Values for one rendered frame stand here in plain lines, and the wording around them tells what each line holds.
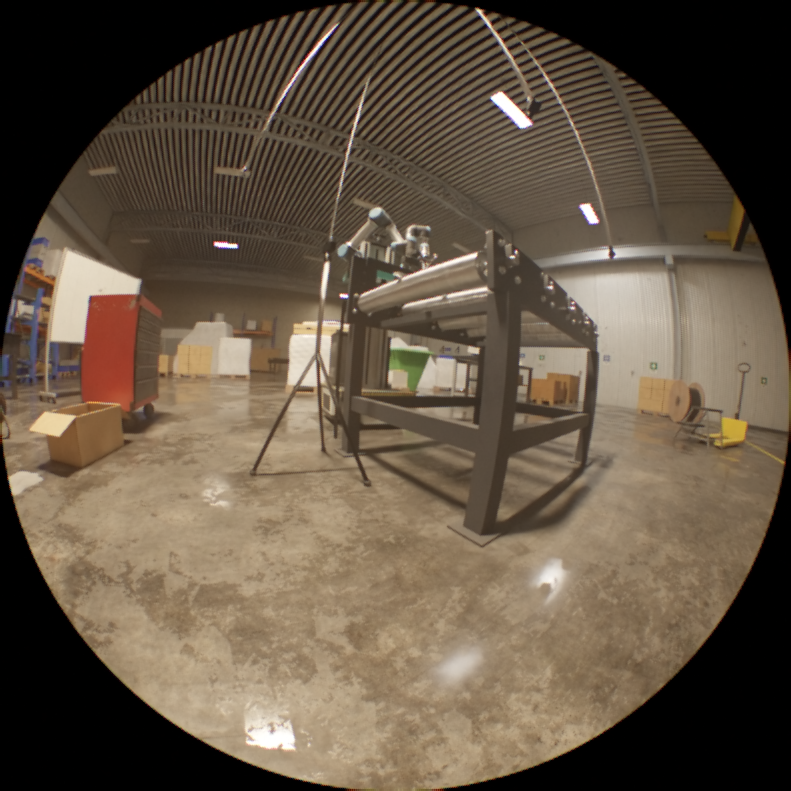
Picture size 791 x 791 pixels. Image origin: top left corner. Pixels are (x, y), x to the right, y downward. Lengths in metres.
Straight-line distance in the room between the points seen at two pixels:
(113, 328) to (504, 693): 2.38
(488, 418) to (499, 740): 0.75
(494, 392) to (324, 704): 0.80
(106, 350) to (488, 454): 2.25
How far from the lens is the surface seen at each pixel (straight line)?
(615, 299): 11.96
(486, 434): 0.78
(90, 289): 4.86
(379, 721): 0.50
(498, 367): 0.76
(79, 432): 1.57
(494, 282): 0.78
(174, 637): 0.64
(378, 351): 2.50
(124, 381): 2.11
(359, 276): 1.59
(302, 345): 4.96
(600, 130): 10.52
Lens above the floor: 0.49
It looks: 5 degrees down
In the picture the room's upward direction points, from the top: 4 degrees clockwise
